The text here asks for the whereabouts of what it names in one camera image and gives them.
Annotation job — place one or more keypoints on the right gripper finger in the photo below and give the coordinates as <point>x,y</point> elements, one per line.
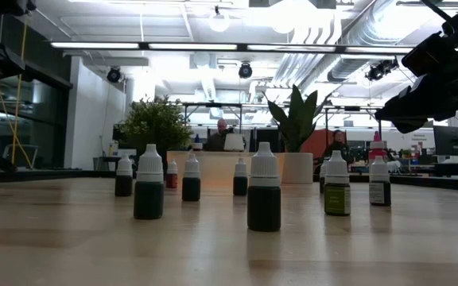
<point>443,97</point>
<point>410,119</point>

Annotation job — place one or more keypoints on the small dark purple dropper bottle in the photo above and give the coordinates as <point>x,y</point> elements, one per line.
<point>380,192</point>

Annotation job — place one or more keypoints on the small white-labelled dropper bottle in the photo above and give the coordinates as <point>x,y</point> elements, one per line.
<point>322,171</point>

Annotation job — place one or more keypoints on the small olive-labelled dropper bottle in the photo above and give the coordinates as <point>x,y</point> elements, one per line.
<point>337,198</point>

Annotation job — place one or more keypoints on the small red dropper bottle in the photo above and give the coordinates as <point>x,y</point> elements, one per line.
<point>264,206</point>

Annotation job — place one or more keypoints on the small black dropper bottle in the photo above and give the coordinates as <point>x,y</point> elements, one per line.
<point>240,186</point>

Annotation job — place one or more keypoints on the large blue food coloring bottle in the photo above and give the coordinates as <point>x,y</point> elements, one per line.
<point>197,145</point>

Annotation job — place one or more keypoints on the small dark green dropper bottle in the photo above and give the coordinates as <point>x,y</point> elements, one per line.
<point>191,188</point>

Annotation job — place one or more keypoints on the small orange-red dropper bottle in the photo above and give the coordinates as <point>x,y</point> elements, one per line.
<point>171,180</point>

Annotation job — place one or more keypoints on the small blue dropper bottle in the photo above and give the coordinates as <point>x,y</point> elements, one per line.
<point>148,198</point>

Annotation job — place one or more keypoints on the large pink food coloring bottle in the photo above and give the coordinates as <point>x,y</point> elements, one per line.
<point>377,153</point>

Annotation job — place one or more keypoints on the black monitor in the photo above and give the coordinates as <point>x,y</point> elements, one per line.
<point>451,141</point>

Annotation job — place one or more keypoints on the black ceiling spotlight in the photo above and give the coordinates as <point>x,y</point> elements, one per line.
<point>381,69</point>
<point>245,70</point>
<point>113,74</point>

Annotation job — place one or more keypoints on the black desk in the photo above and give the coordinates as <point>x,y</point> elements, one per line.
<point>451,168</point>

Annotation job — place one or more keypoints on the person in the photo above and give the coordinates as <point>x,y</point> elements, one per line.
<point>338,146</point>
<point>216,141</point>

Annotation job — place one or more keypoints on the orange partition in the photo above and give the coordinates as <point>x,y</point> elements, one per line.
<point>320,143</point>

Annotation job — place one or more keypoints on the snake plant in white pot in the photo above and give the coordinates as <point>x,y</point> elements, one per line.
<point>298,167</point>

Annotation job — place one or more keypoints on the orange translucent plastic bin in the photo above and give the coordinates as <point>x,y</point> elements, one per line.
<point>217,171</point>

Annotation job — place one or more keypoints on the white globe lamp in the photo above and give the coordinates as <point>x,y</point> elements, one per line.
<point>219,22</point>

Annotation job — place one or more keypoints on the long white light bar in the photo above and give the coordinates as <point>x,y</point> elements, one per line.
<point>193,46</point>

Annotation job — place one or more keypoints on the bushy green potted plant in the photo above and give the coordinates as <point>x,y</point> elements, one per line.
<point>155,123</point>

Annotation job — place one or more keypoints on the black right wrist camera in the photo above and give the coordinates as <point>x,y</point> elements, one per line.
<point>428,53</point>

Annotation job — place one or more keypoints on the black metal frame stand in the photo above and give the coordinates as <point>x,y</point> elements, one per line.
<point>352,108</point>
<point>213,105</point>

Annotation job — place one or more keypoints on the silver ventilation duct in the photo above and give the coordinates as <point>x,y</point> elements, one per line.
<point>356,35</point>

